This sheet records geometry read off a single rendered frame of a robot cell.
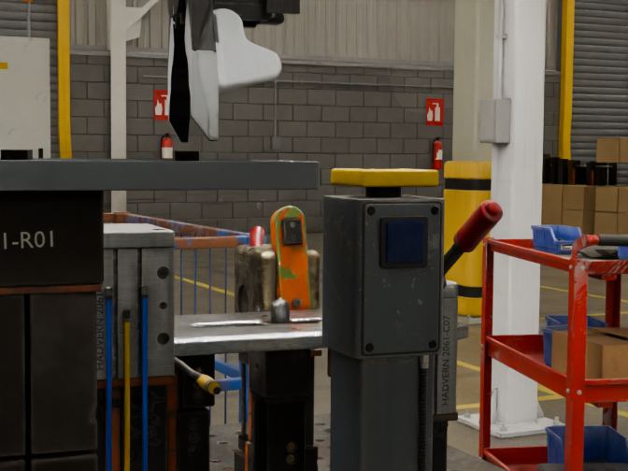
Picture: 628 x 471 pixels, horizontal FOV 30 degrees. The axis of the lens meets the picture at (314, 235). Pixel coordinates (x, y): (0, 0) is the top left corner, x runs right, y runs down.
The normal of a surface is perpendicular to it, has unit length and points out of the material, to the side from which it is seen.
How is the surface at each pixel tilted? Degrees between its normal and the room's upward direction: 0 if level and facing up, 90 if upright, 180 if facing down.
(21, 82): 90
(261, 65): 58
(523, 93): 90
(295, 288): 78
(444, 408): 90
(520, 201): 90
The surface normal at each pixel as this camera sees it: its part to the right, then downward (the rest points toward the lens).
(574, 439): 0.17, 0.07
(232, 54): 0.20, -0.47
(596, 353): -0.95, 0.02
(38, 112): 0.44, 0.07
